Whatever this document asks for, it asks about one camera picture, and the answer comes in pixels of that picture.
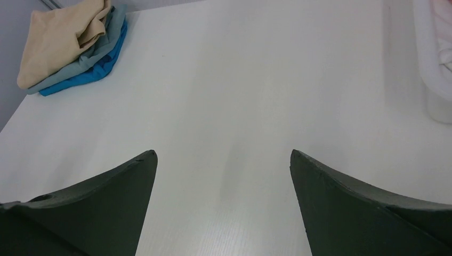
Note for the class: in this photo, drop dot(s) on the white crumpled t shirt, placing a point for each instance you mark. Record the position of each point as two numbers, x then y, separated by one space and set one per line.
441 10

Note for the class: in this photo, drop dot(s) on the blue folded t shirt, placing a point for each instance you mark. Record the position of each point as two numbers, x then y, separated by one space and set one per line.
95 73

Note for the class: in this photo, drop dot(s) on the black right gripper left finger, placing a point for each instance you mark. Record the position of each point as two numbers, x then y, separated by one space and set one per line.
102 215

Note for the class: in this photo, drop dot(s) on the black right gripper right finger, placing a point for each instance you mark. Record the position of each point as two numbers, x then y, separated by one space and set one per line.
346 216

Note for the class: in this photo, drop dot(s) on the grey-teal folded t shirt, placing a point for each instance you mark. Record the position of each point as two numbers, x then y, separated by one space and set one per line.
87 59

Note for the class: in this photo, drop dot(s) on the beige folded t shirt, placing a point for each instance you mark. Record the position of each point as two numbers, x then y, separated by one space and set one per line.
57 38

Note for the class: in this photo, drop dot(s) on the white plastic laundry basket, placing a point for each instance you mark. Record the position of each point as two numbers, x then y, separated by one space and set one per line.
438 86

